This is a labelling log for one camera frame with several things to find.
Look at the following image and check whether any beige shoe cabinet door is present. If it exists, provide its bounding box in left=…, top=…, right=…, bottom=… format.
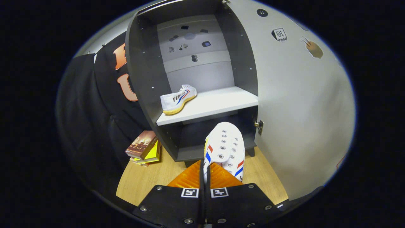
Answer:
left=226, top=0, right=356, bottom=201

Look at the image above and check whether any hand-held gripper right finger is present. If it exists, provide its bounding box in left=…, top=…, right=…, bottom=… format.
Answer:
left=205, top=161, right=284, bottom=227

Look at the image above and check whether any yellow book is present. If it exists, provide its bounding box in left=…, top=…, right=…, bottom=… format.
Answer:
left=130, top=141, right=162, bottom=165

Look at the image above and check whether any brown cover book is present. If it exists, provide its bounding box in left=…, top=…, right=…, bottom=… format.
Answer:
left=125, top=130, right=158, bottom=160

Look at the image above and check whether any white striped shoe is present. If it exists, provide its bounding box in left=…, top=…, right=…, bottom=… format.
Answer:
left=203, top=122, right=246, bottom=184
left=160, top=84, right=198, bottom=115

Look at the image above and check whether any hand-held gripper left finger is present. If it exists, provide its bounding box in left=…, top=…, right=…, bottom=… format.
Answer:
left=132, top=160, right=206, bottom=227

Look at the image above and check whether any dark grey shoe cabinet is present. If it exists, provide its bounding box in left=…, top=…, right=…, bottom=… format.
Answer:
left=125, top=0, right=265, bottom=162

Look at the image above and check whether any black backdrop cloth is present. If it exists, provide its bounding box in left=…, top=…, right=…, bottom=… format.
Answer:
left=56, top=32, right=152, bottom=197

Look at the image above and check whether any white cabinet shelf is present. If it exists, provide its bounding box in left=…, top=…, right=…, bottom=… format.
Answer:
left=156, top=86, right=259, bottom=126

